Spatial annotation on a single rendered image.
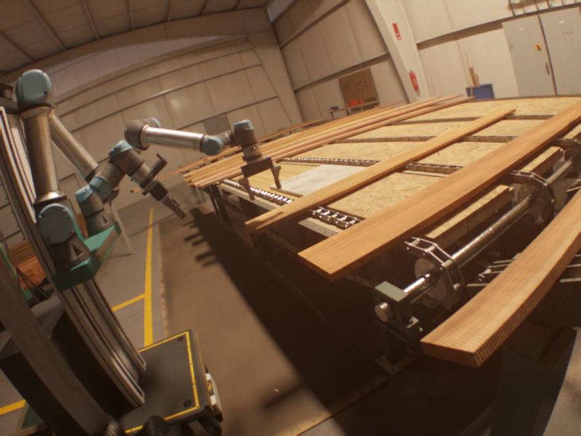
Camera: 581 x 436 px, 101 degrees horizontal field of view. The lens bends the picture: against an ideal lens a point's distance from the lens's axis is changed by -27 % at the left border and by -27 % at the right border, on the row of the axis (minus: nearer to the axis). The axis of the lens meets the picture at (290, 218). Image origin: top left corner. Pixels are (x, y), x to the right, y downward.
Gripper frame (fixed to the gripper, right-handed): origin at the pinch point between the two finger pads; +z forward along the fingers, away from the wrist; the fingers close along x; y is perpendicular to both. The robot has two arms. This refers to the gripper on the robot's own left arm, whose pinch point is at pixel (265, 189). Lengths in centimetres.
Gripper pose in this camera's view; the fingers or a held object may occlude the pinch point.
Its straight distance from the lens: 144.9
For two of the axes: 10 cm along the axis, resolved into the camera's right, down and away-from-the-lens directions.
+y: 4.5, 1.5, -8.8
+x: 8.4, -4.0, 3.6
